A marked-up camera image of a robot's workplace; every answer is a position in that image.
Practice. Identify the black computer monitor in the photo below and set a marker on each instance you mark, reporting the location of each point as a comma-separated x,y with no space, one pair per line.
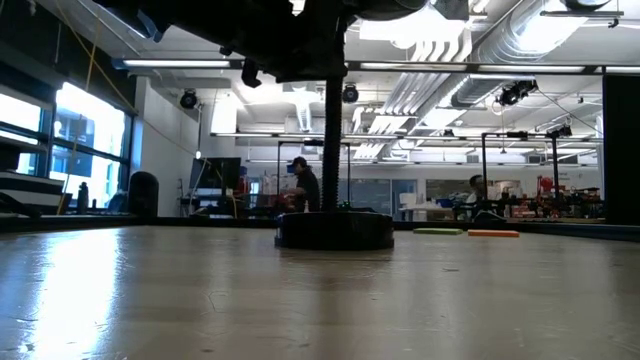
215,172

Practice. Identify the large bright window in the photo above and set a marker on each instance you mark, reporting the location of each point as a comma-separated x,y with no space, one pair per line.
90,120

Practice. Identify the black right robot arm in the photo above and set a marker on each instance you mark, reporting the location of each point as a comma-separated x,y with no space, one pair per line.
622,150

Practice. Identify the silver ceiling air duct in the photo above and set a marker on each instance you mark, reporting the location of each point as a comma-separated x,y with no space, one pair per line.
500,40

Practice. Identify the black aluminium table frame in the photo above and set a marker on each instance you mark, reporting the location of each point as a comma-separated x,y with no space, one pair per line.
150,221

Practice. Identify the black desk lamp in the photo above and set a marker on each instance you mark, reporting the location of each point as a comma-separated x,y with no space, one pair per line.
335,230

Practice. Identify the person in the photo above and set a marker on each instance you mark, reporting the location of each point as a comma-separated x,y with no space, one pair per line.
307,185
477,184

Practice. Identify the dark water bottle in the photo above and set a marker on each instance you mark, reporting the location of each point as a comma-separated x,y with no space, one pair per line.
82,197

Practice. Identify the green sticky note pad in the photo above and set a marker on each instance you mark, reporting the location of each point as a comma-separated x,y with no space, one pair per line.
438,231

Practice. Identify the long ceiling light strip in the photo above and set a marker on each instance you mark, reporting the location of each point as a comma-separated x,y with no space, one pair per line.
175,63
470,67

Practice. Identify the red equipment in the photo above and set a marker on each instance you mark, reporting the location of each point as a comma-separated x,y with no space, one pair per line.
545,185

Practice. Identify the black rounded bin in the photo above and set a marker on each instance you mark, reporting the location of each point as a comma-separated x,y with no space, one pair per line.
143,194

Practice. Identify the black track light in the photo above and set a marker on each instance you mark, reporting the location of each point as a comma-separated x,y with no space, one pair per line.
515,92

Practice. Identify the orange sticky note pad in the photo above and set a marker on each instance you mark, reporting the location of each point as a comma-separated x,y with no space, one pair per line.
493,233

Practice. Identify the black ceiling spotlight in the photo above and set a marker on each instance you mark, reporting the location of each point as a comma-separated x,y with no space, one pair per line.
188,99
350,93

